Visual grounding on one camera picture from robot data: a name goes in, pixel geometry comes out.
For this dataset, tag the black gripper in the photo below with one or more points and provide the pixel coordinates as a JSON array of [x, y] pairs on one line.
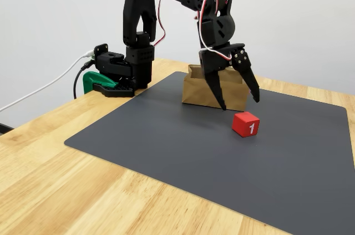
[[214, 61]]

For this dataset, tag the red square block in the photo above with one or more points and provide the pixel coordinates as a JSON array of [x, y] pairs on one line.
[[244, 124]]

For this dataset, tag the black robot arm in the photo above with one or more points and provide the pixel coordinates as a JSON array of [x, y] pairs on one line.
[[138, 24]]

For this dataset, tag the open brown paper bag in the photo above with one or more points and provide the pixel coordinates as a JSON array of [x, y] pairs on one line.
[[197, 91]]

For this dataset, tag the dark grey work mat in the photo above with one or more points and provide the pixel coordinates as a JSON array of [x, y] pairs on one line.
[[222, 168]]

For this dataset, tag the green table clamp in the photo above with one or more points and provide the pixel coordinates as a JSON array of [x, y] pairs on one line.
[[93, 81]]

